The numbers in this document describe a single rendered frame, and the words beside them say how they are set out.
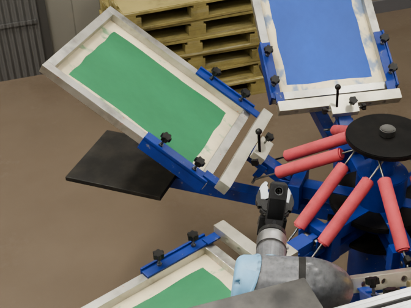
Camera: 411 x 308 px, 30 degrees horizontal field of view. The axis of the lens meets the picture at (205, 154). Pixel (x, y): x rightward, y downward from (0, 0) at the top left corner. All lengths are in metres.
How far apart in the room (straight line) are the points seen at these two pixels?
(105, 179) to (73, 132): 2.17
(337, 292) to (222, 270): 1.39
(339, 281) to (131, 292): 1.39
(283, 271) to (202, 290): 1.33
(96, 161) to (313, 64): 1.11
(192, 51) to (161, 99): 2.29
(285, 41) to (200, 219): 1.39
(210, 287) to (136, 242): 1.72
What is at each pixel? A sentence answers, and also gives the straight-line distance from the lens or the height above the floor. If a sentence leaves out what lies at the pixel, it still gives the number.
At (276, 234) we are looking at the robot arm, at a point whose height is 1.69.
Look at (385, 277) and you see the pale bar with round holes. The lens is 2.61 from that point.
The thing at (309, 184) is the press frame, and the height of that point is 1.02.
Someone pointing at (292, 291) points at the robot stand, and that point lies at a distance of 1.29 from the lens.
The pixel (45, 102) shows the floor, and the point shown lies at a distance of 5.95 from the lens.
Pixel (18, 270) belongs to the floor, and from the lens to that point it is 4.46.
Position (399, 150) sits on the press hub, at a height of 1.32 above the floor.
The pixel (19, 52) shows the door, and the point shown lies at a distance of 6.25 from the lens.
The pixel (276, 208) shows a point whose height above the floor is 1.72.
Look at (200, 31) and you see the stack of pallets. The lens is 5.47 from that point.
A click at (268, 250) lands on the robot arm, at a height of 1.69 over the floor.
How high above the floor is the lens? 2.93
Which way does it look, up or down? 35 degrees down
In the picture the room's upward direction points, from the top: 2 degrees counter-clockwise
